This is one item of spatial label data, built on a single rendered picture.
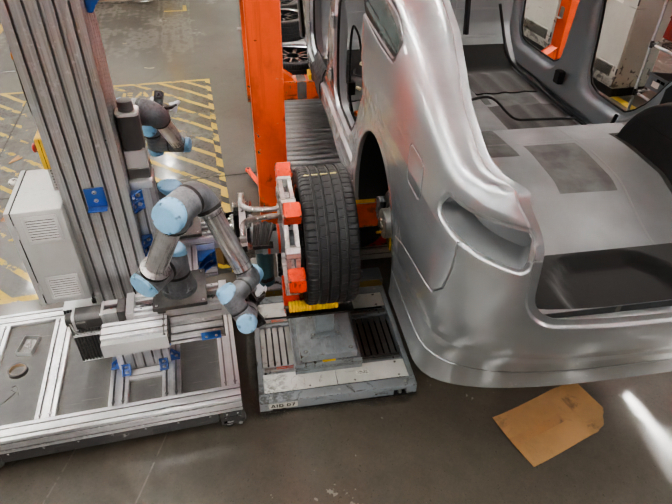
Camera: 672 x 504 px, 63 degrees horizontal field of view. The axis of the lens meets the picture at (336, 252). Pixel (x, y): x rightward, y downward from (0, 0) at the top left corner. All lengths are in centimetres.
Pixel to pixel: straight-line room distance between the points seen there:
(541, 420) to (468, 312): 142
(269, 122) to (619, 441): 236
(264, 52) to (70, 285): 134
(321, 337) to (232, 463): 77
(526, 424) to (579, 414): 30
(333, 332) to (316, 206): 90
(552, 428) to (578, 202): 114
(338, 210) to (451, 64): 76
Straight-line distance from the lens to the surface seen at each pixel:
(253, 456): 286
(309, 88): 490
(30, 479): 309
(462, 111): 183
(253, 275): 214
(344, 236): 233
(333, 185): 241
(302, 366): 297
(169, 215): 191
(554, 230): 274
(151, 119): 256
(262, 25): 270
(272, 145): 291
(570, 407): 325
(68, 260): 251
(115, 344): 244
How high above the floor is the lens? 242
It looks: 38 degrees down
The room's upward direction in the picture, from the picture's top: 1 degrees clockwise
